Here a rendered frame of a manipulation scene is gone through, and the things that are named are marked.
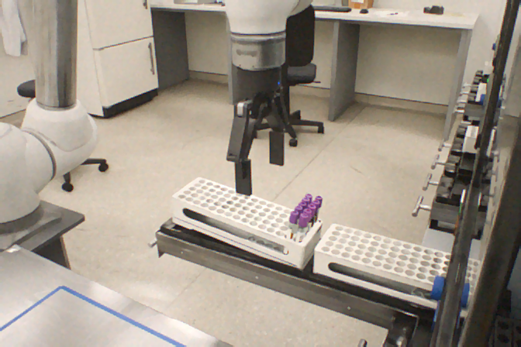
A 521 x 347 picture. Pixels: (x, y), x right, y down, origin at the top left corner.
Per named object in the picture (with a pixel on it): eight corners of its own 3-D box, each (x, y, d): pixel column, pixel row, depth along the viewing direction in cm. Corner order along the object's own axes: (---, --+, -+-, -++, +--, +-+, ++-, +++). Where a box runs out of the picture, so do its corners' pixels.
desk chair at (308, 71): (244, 146, 340) (241, 0, 293) (256, 118, 396) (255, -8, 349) (323, 149, 334) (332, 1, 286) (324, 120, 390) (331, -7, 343)
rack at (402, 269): (488, 293, 78) (495, 265, 75) (484, 331, 70) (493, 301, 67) (329, 248, 90) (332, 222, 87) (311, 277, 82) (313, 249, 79)
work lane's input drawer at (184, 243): (500, 320, 81) (512, 283, 77) (497, 377, 70) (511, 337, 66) (179, 223, 111) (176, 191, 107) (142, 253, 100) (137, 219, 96)
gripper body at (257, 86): (251, 58, 80) (253, 107, 84) (226, 68, 73) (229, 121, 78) (289, 62, 77) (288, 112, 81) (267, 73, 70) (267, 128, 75)
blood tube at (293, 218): (291, 260, 86) (300, 212, 80) (286, 264, 84) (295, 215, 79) (284, 256, 86) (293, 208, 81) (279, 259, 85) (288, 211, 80)
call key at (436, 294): (442, 291, 55) (446, 272, 54) (438, 306, 53) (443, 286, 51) (432, 288, 56) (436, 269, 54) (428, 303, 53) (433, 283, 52)
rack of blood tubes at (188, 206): (319, 245, 91) (324, 220, 88) (300, 273, 83) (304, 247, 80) (198, 200, 102) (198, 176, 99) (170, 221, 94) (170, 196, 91)
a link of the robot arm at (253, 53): (219, 33, 71) (221, 70, 74) (270, 37, 67) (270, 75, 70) (246, 25, 78) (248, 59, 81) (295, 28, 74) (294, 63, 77)
